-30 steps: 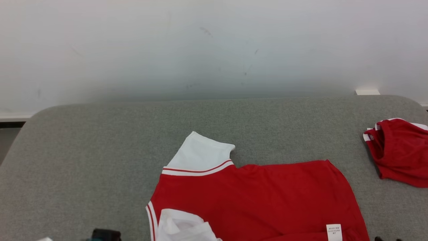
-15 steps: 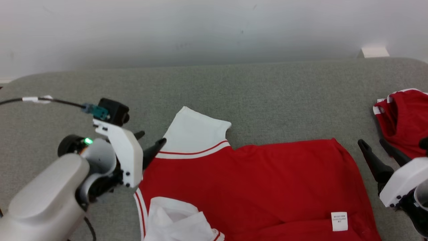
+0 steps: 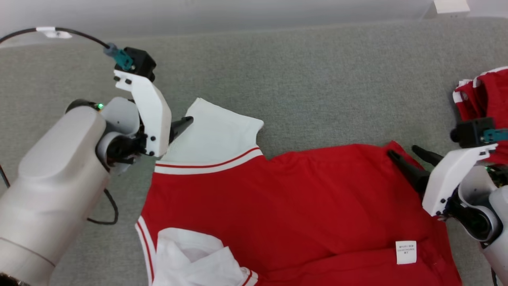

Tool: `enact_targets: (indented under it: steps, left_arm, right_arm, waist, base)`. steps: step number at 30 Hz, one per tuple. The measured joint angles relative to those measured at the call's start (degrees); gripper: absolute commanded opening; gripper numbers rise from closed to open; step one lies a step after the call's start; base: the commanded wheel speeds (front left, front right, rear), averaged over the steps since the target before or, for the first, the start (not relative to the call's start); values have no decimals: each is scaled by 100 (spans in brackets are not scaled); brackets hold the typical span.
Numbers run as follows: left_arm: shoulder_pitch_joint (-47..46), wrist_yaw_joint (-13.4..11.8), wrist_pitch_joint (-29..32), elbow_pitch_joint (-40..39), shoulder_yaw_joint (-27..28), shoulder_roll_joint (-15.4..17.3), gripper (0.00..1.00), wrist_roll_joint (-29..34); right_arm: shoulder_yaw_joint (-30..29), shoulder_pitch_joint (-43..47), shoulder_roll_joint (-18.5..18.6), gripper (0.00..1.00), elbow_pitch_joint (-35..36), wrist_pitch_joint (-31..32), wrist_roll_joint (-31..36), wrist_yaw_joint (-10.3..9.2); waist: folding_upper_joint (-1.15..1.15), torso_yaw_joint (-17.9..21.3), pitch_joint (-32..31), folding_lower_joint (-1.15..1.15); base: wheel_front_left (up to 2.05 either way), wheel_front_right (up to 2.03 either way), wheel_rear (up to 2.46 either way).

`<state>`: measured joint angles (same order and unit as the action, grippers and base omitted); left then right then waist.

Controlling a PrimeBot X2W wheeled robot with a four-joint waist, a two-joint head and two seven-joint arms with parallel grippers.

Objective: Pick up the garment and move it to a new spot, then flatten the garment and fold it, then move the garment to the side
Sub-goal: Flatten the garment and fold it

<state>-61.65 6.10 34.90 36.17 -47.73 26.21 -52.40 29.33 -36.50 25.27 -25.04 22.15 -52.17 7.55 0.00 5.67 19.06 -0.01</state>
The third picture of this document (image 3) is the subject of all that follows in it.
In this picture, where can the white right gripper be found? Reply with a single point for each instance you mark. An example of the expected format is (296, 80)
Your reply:
(448, 174)

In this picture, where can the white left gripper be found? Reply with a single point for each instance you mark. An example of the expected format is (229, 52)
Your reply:
(154, 115)

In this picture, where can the red shorts with white stripe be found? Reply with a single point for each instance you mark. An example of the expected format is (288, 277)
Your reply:
(492, 95)

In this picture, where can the red and white shirt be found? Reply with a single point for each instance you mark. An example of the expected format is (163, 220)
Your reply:
(297, 206)

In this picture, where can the grey fabric sofa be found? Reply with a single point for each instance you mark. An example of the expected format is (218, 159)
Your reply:
(317, 79)

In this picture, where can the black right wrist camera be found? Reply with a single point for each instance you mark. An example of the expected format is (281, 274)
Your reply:
(472, 133)

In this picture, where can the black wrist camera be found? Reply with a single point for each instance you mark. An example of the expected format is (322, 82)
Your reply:
(139, 61)
(472, 133)

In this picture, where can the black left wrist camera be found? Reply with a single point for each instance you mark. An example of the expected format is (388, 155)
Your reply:
(139, 61)

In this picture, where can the white wall box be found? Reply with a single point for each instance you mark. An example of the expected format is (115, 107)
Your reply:
(450, 6)

